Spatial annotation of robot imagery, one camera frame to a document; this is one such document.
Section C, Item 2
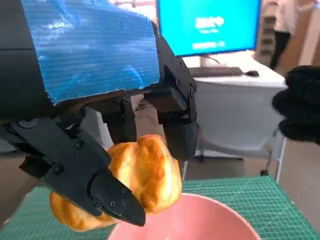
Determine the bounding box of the pink bowl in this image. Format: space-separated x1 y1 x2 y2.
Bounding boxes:
107 192 261 240

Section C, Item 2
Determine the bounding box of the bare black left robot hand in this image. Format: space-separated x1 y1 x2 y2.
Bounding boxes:
0 0 200 227

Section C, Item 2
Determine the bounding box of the blue screen monitor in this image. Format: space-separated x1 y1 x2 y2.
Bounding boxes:
156 0 262 58

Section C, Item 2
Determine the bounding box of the black keyboard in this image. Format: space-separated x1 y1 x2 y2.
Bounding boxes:
187 66 243 78

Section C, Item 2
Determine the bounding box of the green cutting mat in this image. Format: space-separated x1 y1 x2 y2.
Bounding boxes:
0 176 303 240

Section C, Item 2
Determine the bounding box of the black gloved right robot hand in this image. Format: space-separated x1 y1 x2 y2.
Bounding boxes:
271 65 320 146

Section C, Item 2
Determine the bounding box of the glazed braided bread loaf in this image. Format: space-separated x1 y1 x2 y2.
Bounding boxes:
49 134 183 232

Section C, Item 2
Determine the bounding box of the white desk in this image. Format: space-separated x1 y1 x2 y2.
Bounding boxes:
134 49 288 183

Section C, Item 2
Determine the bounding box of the person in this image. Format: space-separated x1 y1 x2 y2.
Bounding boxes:
268 0 305 71

